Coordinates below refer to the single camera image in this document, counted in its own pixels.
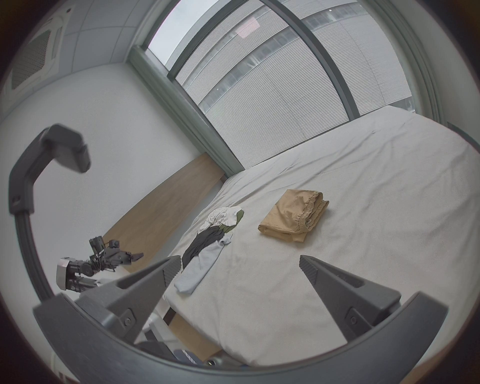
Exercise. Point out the green garment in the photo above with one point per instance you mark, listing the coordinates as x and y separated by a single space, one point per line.
239 217

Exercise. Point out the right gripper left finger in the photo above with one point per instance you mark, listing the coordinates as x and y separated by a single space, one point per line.
142 290

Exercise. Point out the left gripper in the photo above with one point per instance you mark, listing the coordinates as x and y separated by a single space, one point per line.
118 258

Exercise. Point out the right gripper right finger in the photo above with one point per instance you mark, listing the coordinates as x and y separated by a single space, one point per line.
345 296

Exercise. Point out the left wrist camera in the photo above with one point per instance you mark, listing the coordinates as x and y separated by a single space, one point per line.
114 243

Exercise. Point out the bed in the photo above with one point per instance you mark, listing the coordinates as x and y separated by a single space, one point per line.
375 187

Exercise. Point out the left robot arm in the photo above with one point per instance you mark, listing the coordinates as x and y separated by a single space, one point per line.
67 272

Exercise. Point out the window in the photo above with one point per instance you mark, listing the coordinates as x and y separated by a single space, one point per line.
281 93

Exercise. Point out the grey-green curtain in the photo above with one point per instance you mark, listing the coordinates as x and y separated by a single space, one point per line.
420 56
180 105

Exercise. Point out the cream white garment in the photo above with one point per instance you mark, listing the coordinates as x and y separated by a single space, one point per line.
223 215

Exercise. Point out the black garment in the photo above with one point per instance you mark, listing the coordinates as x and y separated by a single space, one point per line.
202 243

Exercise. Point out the tan shorts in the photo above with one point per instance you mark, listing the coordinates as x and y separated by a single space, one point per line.
288 217

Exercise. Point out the white ceiling air conditioner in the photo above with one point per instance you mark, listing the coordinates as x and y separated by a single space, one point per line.
37 48

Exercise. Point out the pale grey garment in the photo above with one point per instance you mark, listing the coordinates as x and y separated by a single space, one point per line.
195 273

